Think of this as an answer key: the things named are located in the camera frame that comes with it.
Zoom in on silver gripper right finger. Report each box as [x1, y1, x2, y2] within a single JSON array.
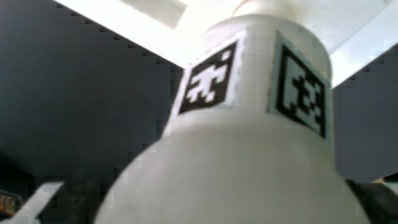
[[371, 178, 398, 196]]

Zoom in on white lamp base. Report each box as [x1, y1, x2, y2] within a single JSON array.
[[51, 0, 398, 88]]

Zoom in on white lamp bulb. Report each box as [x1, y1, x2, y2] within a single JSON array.
[[94, 0, 371, 224]]

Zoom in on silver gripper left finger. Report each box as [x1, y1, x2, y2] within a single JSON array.
[[5, 181, 64, 224]]

